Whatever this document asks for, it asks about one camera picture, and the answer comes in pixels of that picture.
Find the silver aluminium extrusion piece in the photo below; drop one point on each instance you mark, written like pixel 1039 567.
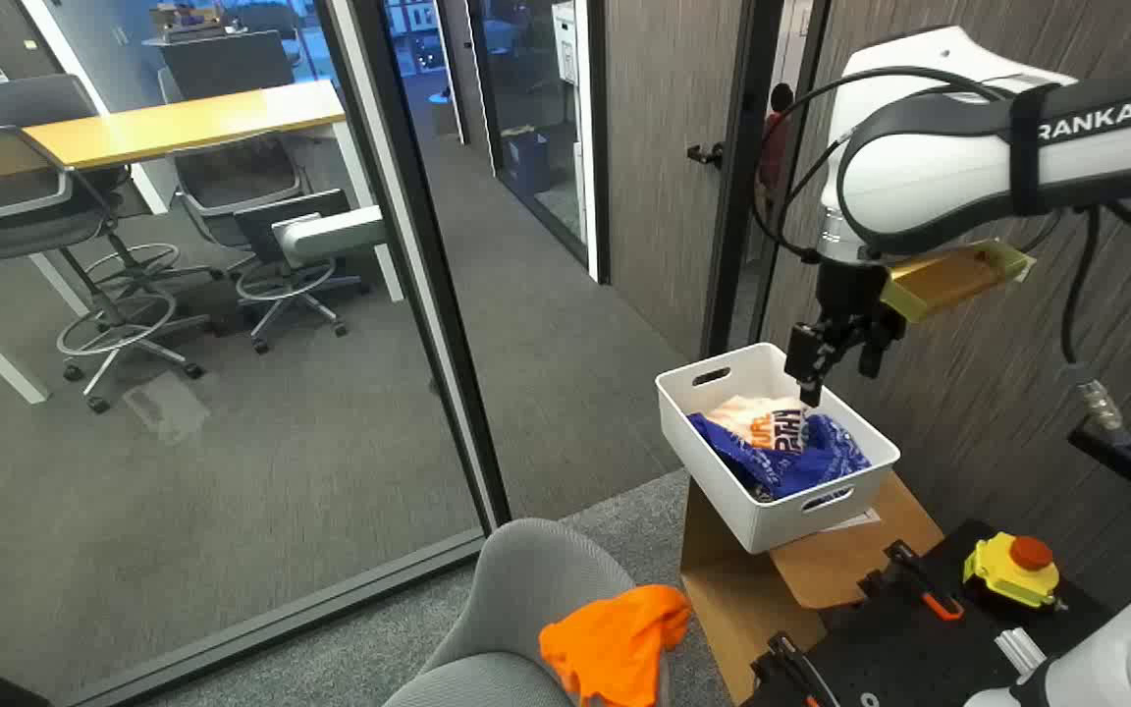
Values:
pixel 1022 651

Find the black table clamp device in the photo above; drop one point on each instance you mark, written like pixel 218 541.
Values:
pixel 787 673

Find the white orange printed cloth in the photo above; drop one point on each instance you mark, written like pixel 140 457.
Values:
pixel 743 420

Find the black door frame post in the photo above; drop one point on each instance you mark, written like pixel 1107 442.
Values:
pixel 738 198

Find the blue snack bag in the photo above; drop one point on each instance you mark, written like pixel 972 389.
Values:
pixel 787 463

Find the person in red top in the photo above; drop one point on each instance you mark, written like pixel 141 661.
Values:
pixel 777 132

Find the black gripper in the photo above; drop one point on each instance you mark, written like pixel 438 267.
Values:
pixel 848 296

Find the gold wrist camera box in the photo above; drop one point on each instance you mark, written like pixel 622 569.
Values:
pixel 953 275

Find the grey office swivel chair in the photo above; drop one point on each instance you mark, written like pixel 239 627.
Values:
pixel 264 208
pixel 29 218

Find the wooden desk with white legs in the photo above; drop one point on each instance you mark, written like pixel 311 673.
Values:
pixel 184 122

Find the yellow emergency stop button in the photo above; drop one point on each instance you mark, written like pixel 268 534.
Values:
pixel 1001 569

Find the brown cardboard box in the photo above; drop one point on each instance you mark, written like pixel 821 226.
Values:
pixel 736 602

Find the dark office cabinet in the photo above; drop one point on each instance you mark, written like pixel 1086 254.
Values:
pixel 218 60

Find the white plastic bin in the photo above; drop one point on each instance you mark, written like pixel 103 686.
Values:
pixel 722 488

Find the black glass partition frame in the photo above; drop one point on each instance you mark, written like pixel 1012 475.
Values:
pixel 421 262

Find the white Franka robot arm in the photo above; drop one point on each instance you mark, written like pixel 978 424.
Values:
pixel 933 169

